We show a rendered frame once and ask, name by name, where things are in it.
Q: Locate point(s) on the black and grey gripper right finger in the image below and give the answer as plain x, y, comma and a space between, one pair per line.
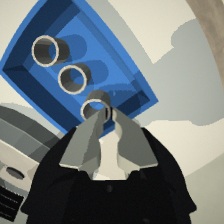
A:
138, 149

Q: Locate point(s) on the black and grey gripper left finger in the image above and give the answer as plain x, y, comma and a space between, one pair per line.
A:
77, 150

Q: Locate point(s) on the grey metal bushing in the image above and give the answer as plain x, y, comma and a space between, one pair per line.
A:
97, 96
67, 84
40, 51

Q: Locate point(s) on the blue crate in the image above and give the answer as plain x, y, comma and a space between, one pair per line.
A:
114, 72

